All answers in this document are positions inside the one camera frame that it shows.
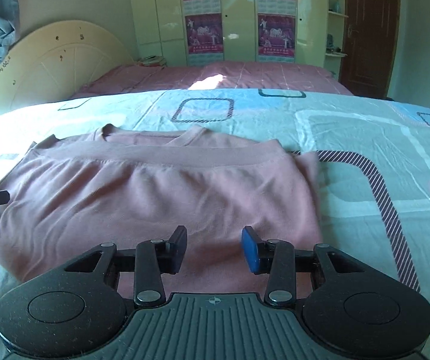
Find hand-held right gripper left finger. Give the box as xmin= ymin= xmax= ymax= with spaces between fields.
xmin=63 ymin=226 xmax=188 ymax=307

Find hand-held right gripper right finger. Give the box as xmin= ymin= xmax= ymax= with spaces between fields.
xmin=241 ymin=226 xmax=367 ymax=306

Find pink sweatshirt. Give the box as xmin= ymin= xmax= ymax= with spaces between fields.
xmin=0 ymin=124 xmax=322 ymax=297

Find blue patterned bedsheet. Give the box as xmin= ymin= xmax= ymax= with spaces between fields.
xmin=0 ymin=87 xmax=430 ymax=360

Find cream rounded headboard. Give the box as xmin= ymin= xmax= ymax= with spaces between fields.
xmin=0 ymin=20 xmax=135 ymax=121

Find pink checked bed cover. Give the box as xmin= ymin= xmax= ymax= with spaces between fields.
xmin=73 ymin=61 xmax=354 ymax=97

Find stack of books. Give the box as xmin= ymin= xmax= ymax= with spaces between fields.
xmin=135 ymin=55 xmax=168 ymax=68

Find small shelf items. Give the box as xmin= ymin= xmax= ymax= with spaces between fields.
xmin=325 ymin=34 xmax=345 ymax=55

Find cream wardrobe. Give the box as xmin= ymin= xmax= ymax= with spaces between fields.
xmin=128 ymin=0 xmax=350 ymax=70

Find brown wooden door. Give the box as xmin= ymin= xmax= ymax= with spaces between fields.
xmin=340 ymin=0 xmax=403 ymax=96

